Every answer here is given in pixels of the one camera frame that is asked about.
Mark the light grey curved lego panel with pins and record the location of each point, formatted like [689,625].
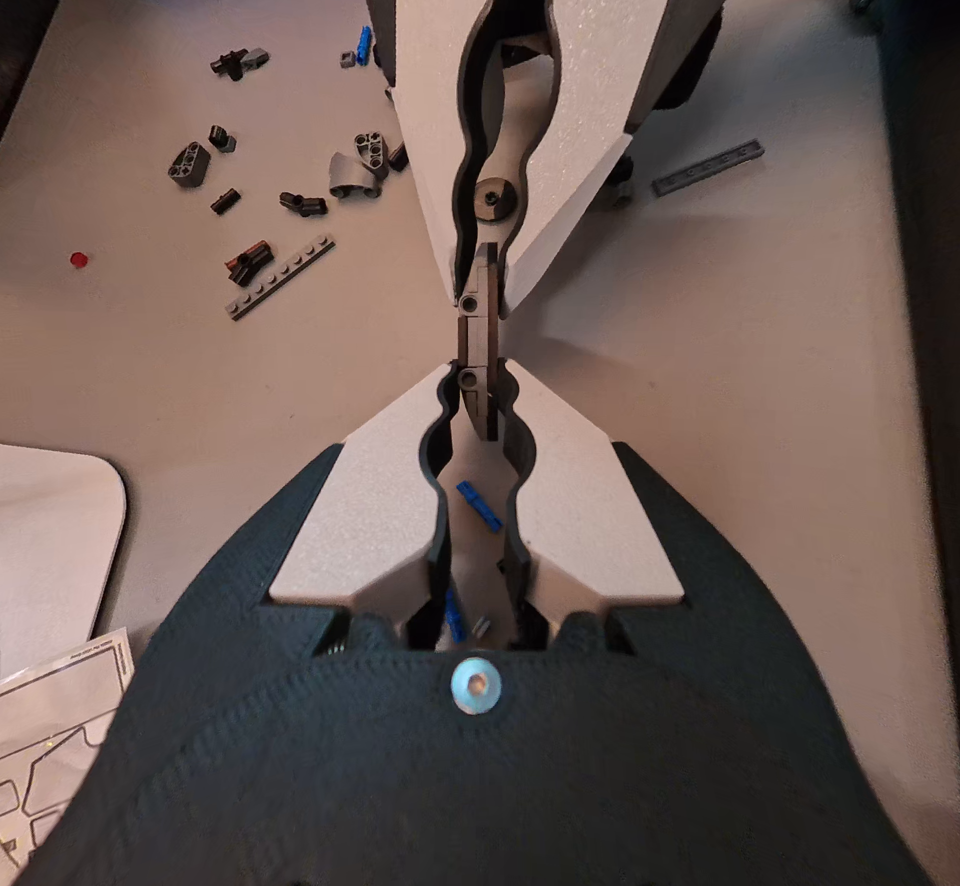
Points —
[346,178]

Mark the black and red lego connector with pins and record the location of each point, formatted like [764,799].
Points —
[249,262]

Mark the grey lego pin connector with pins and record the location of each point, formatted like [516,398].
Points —
[257,58]

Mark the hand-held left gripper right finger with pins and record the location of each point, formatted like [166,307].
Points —
[600,526]

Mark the blue lego pin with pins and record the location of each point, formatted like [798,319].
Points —
[364,46]
[454,615]
[480,505]

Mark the round grey lego disc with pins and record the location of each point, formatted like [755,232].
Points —
[495,200]

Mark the grey triangular lego liftarm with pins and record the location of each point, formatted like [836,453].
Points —
[371,154]

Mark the dark grey lego plate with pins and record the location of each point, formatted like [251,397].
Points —
[709,168]

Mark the short black lego connector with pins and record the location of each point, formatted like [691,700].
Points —
[225,202]

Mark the black lego tube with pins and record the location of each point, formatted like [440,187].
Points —
[397,157]

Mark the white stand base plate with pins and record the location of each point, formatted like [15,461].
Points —
[52,549]

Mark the dark grey lego beam block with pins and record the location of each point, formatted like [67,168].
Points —
[189,165]

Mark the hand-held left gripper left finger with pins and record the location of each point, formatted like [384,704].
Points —
[352,526]

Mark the sticker sheet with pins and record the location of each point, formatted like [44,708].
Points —
[52,736]

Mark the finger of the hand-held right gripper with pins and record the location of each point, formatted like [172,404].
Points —
[435,39]
[607,39]

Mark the small white lego piece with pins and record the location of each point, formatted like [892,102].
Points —
[481,626]

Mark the dark grey domed lego assembly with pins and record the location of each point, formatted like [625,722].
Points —
[480,339]

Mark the black lego cross connector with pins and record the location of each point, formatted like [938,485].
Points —
[229,63]

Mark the long grey studded lego plate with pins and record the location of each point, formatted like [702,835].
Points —
[281,277]

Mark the black angled lego connector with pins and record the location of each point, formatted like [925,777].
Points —
[304,204]

